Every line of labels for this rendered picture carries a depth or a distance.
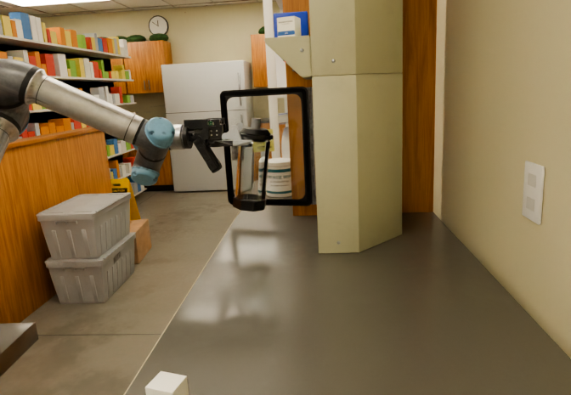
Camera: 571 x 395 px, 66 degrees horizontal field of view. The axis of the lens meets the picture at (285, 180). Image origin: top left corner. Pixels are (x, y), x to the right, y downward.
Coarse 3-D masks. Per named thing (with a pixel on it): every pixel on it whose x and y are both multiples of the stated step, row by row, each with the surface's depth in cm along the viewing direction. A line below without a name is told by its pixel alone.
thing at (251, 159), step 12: (252, 144) 125; (264, 144) 126; (240, 156) 127; (252, 156) 125; (264, 156) 127; (240, 168) 127; (252, 168) 126; (240, 180) 128; (252, 180) 127; (240, 192) 128; (252, 192) 128
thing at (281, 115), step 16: (256, 96) 145; (272, 96) 144; (288, 96) 142; (240, 112) 147; (256, 112) 146; (272, 112) 145; (288, 112) 143; (272, 128) 146; (288, 128) 145; (272, 144) 147; (288, 144) 146; (272, 160) 148; (288, 160) 147; (272, 176) 149; (288, 176) 148; (272, 192) 151; (288, 192) 149; (304, 192) 148
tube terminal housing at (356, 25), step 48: (336, 0) 105; (384, 0) 112; (336, 48) 108; (384, 48) 115; (336, 96) 110; (384, 96) 117; (336, 144) 113; (384, 144) 120; (336, 192) 115; (384, 192) 122; (336, 240) 118; (384, 240) 125
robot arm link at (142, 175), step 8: (136, 160) 121; (144, 160) 118; (136, 168) 120; (144, 168) 120; (152, 168) 121; (160, 168) 124; (136, 176) 121; (144, 176) 120; (152, 176) 121; (144, 184) 124; (152, 184) 124
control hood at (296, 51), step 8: (264, 40) 109; (272, 40) 108; (280, 40) 108; (288, 40) 108; (296, 40) 108; (304, 40) 108; (272, 48) 109; (280, 48) 109; (288, 48) 108; (296, 48) 108; (304, 48) 108; (280, 56) 109; (288, 56) 109; (296, 56) 109; (304, 56) 109; (288, 64) 110; (296, 64) 109; (304, 64) 109; (304, 72) 109
